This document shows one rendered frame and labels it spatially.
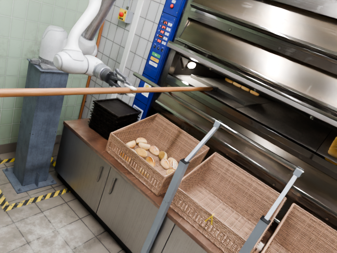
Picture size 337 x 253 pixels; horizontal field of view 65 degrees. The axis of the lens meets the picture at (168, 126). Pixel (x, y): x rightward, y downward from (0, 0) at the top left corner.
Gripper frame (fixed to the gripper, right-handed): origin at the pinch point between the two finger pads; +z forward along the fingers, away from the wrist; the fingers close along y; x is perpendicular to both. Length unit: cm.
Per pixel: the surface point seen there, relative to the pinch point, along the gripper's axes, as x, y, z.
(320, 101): -69, -29, 76
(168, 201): -13, 49, 41
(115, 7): -71, -29, -110
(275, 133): -73, 1, 63
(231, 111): -73, 2, 30
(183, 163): -13.2, 23.8, 40.0
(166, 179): -25, 47, 28
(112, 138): -24, 49, -24
